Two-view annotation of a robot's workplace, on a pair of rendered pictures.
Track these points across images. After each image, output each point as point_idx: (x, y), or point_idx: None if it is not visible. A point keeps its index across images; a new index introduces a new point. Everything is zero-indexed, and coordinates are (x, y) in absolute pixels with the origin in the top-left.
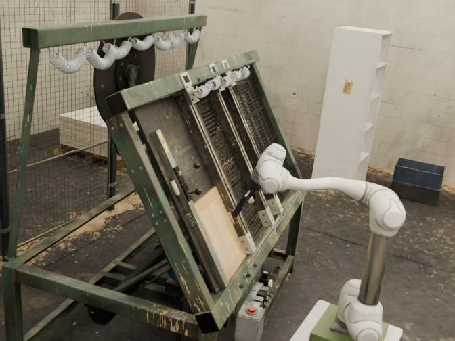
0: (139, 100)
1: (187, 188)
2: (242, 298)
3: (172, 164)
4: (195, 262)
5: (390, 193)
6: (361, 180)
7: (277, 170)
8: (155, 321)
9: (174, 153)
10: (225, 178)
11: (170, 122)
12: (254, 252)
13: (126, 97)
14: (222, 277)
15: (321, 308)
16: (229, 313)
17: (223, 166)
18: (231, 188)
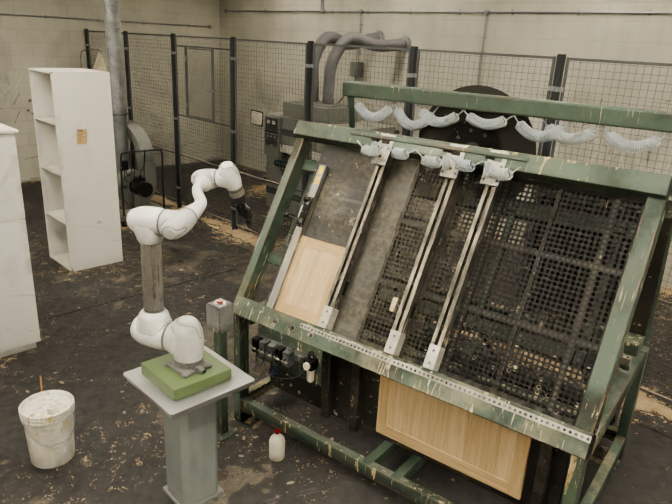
0: (309, 132)
1: (304, 217)
2: (270, 331)
3: (311, 194)
4: (256, 259)
5: (154, 208)
6: (190, 206)
7: (201, 170)
8: None
9: (333, 194)
10: (380, 260)
11: (355, 172)
12: (325, 332)
13: (299, 125)
14: (270, 297)
15: (238, 375)
16: (247, 317)
17: (389, 250)
18: (378, 274)
